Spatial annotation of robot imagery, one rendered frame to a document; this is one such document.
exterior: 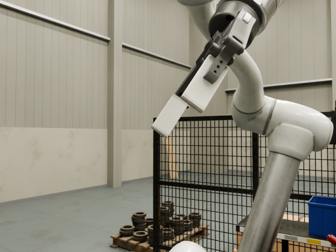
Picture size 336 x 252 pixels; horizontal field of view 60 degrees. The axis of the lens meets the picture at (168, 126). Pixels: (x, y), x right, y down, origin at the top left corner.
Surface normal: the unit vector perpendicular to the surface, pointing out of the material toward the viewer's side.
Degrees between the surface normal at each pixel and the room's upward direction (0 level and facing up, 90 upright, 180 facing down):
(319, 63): 90
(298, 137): 90
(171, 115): 77
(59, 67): 90
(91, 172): 90
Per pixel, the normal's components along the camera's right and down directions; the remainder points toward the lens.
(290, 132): -0.32, -0.07
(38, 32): 0.79, -0.02
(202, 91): 0.30, -0.25
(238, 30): 0.49, -0.57
